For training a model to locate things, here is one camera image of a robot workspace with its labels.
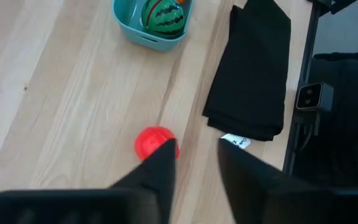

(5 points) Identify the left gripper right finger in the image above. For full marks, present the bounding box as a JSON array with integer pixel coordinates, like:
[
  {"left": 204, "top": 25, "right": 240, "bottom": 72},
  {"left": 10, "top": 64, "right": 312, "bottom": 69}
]
[{"left": 218, "top": 138, "right": 358, "bottom": 224}]

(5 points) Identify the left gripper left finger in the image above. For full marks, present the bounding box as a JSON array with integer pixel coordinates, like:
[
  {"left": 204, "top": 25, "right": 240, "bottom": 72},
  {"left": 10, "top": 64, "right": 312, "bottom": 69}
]
[{"left": 0, "top": 138, "right": 178, "bottom": 224}]

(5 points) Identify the red toy fruit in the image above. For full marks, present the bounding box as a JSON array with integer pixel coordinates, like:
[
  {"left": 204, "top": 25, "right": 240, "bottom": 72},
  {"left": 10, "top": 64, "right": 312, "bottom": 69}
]
[{"left": 134, "top": 126, "right": 180, "bottom": 162}]

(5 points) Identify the green striped watermelon toy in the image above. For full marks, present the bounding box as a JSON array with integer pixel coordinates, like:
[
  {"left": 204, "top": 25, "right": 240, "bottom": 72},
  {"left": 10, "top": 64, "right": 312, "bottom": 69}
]
[{"left": 140, "top": 0, "right": 186, "bottom": 40}]

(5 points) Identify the teal plastic tupperware container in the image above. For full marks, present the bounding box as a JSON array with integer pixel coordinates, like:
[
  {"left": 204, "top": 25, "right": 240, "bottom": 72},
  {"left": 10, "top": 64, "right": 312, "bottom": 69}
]
[{"left": 112, "top": 0, "right": 195, "bottom": 53}]

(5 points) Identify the black bulky object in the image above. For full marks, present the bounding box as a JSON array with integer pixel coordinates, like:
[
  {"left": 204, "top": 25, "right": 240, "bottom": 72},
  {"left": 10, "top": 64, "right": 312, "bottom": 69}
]
[{"left": 292, "top": 50, "right": 358, "bottom": 189}]

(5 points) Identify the black folded cloth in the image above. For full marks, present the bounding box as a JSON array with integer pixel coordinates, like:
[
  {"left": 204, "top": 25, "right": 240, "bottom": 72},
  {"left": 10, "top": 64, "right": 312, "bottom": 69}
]
[{"left": 202, "top": 0, "right": 292, "bottom": 142}]

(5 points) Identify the grey table-level camera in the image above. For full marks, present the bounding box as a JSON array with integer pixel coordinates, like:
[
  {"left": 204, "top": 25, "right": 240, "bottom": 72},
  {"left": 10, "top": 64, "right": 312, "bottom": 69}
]
[{"left": 295, "top": 82, "right": 335, "bottom": 113}]

